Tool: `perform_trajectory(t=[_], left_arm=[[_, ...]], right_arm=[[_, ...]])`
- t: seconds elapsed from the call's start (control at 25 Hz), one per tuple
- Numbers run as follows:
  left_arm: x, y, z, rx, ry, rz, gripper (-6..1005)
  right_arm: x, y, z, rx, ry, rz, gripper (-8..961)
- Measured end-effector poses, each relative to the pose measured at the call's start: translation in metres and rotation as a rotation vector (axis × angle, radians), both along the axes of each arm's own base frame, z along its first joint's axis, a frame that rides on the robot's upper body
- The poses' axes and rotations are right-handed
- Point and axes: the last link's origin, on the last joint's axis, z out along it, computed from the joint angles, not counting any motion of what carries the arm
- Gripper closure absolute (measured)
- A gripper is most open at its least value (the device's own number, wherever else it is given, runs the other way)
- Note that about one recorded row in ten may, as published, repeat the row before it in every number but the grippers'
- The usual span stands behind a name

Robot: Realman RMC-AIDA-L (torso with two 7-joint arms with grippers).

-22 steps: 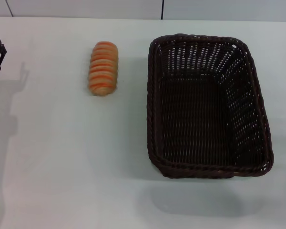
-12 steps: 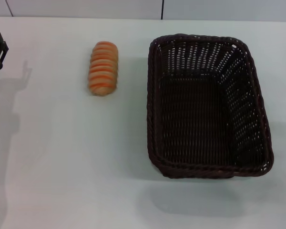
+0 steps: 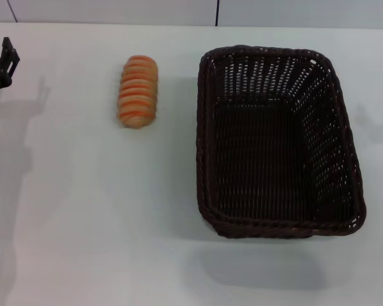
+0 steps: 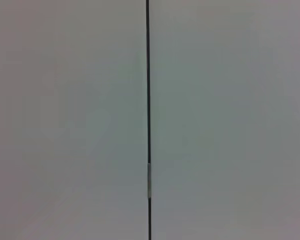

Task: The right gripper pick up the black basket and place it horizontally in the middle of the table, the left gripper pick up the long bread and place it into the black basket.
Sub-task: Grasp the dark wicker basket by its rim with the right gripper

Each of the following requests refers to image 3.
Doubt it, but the orange striped bread loaf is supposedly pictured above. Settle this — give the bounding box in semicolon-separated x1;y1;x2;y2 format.
117;55;160;129

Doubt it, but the black woven rectangular basket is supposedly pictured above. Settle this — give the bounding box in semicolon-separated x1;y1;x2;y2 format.
195;45;368;240

